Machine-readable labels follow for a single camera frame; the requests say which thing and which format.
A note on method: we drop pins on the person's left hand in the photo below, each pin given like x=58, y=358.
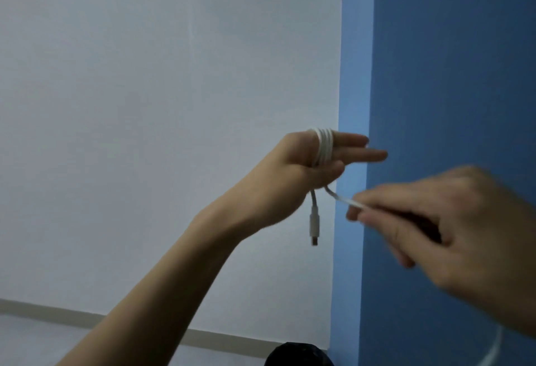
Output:
x=276, y=181

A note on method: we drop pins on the person's right hand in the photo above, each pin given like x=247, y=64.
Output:
x=469, y=236

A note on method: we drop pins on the person's right thumb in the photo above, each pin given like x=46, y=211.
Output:
x=385, y=236

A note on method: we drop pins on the person's left thumb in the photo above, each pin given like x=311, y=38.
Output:
x=331, y=174

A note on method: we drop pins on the person's left forearm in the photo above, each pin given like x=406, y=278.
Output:
x=159, y=290

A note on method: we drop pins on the black round object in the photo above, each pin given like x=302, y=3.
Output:
x=299, y=355

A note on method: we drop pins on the beige skirting board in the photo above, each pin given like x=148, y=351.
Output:
x=46, y=313

